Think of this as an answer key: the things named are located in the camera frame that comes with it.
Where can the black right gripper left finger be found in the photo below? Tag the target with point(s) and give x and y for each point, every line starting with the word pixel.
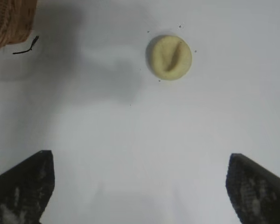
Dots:
pixel 21 186

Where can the brown woven wicker basket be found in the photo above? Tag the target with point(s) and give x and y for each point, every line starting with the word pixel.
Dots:
pixel 9 21

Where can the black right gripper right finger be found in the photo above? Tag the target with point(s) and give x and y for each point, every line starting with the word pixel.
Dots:
pixel 256 191

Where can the round yellow egg yolk pastry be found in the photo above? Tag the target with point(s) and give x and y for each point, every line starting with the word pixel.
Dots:
pixel 169 58

